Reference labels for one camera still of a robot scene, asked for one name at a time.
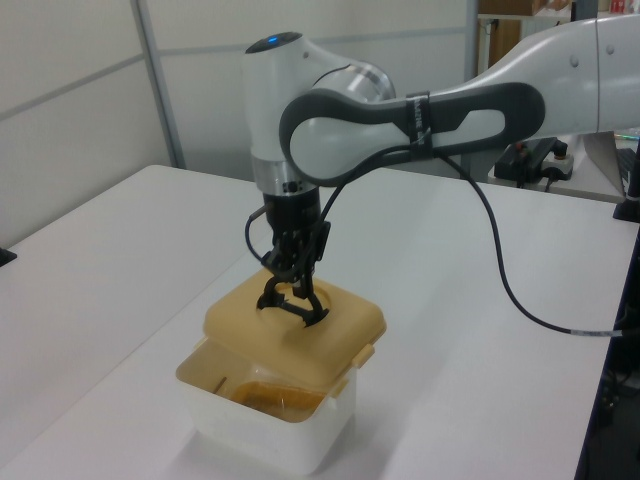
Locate plastic-wrapped yellow tool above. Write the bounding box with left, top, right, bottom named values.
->
left=231, top=378, right=327, bottom=424

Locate tan lid with black handle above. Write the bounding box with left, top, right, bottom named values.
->
left=203, top=268, right=387, bottom=397

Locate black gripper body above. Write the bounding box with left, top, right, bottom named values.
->
left=262, top=188, right=333, bottom=262

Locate black power strip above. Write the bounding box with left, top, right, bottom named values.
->
left=493, top=138, right=556, bottom=189

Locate silver laptop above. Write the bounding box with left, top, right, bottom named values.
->
left=581, top=130, right=640, bottom=201

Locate black mounting post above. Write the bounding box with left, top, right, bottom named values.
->
left=613, top=143, right=640, bottom=224

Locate white plastic tool case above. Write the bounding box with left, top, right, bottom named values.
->
left=174, top=335, right=359, bottom=477

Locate grey emergency stop button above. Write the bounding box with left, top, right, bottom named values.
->
left=542, top=139, right=575, bottom=182

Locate grey partition post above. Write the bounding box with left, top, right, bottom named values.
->
left=133, top=0, right=187, bottom=170

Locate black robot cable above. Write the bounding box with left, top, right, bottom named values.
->
left=243, top=141, right=626, bottom=341

